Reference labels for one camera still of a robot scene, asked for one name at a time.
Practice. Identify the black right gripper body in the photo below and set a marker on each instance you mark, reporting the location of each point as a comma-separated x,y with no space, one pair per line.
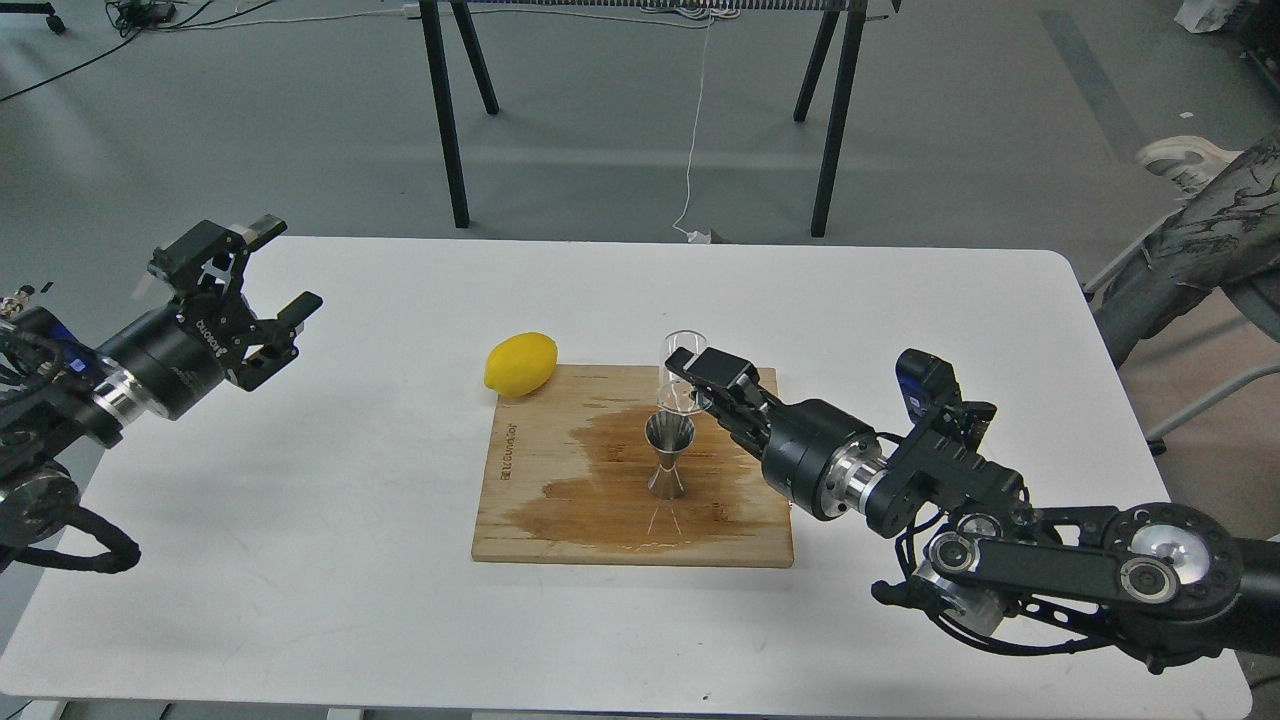
808,452

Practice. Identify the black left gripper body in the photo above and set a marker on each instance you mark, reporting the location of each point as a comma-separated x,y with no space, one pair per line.
178,354

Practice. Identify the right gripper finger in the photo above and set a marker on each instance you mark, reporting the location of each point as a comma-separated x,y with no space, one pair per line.
715,369
724,408

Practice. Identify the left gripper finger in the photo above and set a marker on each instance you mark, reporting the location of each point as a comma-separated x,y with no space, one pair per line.
205,268
259,348

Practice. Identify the clear plastic measuring cup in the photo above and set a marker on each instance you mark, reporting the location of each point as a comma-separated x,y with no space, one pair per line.
673,392

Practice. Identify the steel double jigger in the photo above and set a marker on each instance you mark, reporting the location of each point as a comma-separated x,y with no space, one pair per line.
669,434

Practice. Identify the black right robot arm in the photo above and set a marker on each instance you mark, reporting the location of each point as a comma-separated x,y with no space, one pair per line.
1162,582

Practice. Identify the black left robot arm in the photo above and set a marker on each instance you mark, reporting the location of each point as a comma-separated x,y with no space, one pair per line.
57,390

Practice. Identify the wooden cutting board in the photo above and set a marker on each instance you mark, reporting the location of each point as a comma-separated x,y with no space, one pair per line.
565,483

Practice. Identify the yellow lemon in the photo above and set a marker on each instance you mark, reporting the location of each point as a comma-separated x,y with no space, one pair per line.
518,366

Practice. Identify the person in tan shirt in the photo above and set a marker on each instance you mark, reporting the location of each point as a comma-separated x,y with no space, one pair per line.
1224,238

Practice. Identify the white sneaker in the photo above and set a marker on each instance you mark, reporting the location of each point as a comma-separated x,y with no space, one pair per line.
1190,162

